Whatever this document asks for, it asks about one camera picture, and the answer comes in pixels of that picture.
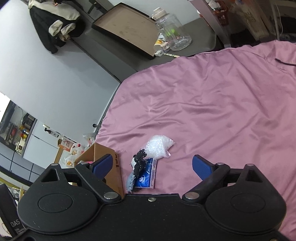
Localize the black grey sock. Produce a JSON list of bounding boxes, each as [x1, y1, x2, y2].
[[126, 149, 147, 193]]

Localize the clear plastic jar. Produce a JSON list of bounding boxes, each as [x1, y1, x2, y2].
[[152, 8, 192, 51]]

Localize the black and cream jacket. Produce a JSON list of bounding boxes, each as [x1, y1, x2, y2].
[[28, 1, 86, 54]]

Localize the cardboard box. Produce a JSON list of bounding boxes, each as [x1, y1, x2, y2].
[[74, 143, 124, 197]]

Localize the red basket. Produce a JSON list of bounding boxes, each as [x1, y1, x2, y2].
[[214, 1, 229, 27]]

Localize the white refrigerator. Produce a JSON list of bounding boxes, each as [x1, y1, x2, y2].
[[23, 120, 61, 169]]

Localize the small snack packets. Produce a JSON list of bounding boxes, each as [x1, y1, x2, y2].
[[154, 33, 180, 58]]

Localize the grey bench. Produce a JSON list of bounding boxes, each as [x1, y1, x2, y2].
[[69, 17, 218, 83]]

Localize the shallow brown tray box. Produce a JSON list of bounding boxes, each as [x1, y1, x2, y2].
[[92, 3, 159, 60]]

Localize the pink bed sheet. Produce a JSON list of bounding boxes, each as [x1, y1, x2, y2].
[[96, 41, 295, 240]]

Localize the plastic bag of groceries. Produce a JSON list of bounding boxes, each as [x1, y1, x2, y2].
[[64, 133, 96, 168]]

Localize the blue tissue pack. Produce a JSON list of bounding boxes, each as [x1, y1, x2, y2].
[[134, 158, 157, 189]]

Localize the clear bubble wrap bag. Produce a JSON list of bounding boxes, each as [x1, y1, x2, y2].
[[142, 135, 175, 160]]

